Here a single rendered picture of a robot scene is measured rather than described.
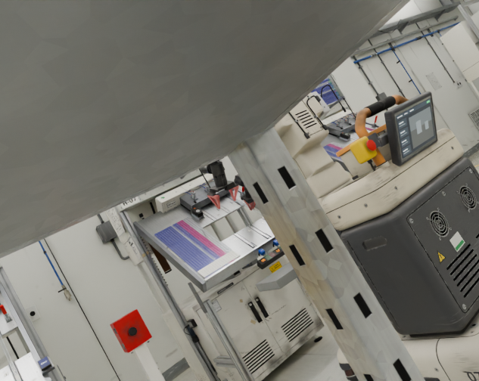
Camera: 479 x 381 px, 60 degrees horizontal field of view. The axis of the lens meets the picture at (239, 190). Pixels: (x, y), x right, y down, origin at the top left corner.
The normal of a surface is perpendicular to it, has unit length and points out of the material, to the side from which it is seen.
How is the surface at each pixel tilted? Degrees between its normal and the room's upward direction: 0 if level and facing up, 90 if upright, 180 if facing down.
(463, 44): 90
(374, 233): 90
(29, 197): 180
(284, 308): 90
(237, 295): 90
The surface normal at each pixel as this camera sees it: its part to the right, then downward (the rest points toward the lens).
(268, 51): 0.50, 0.86
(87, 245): 0.42, -0.32
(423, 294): -0.73, 0.37
